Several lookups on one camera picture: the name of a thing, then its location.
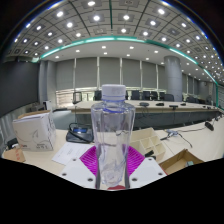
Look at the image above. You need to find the beige divided organizer box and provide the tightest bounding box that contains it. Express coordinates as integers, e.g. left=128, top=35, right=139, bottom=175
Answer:
left=128, top=127, right=167, bottom=164

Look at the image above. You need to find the black clip in organizer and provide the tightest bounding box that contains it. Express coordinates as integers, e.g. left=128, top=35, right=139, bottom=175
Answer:
left=143, top=149, right=156, bottom=158

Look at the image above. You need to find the white printed cardboard box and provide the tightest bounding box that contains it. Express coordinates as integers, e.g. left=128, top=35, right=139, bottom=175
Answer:
left=12, top=110, right=57, bottom=153

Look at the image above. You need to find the row of black office chairs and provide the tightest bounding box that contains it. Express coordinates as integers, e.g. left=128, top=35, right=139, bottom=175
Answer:
left=71, top=89, right=214, bottom=105

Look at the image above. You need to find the group of round ceiling lights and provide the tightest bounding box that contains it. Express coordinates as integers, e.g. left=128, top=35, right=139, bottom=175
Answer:
left=13, top=0, right=224, bottom=78

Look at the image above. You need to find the thin grey cable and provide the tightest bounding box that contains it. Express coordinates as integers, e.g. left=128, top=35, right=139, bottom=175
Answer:
left=164, top=128, right=194, bottom=148

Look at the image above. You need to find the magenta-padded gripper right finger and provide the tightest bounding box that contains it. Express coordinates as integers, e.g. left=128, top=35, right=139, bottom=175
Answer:
left=124, top=145, right=168, bottom=190

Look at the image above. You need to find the black desk phone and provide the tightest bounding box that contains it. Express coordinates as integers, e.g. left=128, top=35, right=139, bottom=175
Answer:
left=65, top=122, right=95, bottom=144

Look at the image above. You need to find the clear plastic water bottle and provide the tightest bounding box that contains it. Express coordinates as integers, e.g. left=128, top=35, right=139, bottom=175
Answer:
left=90, top=83, right=137, bottom=188

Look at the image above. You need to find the open brown cardboard box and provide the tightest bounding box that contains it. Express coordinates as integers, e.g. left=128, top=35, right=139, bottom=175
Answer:
left=159, top=148, right=205, bottom=176

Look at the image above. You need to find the long curved conference desk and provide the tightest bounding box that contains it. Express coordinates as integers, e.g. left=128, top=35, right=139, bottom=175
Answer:
left=66, top=99, right=224, bottom=129

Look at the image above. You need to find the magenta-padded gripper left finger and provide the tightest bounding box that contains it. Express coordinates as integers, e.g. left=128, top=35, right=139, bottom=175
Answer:
left=59, top=145, right=101, bottom=190

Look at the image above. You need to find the white printed paper sheet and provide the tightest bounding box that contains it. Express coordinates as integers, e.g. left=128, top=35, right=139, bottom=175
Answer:
left=51, top=141, right=93, bottom=167

